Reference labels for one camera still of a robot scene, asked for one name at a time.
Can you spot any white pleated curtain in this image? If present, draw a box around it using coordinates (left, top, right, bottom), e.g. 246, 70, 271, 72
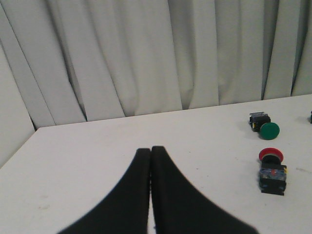
0, 0, 312, 164

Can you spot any left green push button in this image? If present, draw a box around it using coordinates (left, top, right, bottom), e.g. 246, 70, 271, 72
249, 112, 280, 140

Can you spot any red push button front left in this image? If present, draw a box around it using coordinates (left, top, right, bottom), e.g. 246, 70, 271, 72
258, 147, 287, 195

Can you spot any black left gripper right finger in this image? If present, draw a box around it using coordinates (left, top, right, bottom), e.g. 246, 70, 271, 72
151, 146, 258, 234

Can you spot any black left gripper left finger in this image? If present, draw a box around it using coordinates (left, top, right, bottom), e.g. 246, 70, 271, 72
60, 148, 150, 234

